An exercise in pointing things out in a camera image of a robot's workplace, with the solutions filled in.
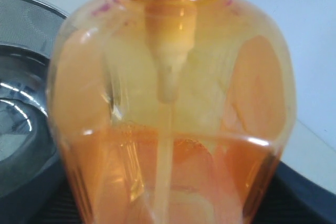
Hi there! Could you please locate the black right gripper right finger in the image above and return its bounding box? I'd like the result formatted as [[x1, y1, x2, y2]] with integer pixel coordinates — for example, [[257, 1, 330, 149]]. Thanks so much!
[[249, 159, 335, 223]]

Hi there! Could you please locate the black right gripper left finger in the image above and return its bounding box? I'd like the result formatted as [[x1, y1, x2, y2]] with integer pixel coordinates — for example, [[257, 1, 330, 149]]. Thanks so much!
[[1, 166, 82, 223]]

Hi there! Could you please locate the orange pump soap bottle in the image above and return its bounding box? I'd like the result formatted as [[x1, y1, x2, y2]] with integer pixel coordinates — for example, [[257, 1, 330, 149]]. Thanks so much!
[[47, 0, 296, 223]]

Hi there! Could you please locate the small stainless steel bowl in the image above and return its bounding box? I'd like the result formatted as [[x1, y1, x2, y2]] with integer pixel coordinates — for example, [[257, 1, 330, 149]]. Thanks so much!
[[1, 45, 57, 190]]

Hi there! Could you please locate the steel mesh colander basket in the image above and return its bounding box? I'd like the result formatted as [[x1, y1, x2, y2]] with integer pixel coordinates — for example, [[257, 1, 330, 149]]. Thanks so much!
[[0, 0, 70, 198]]

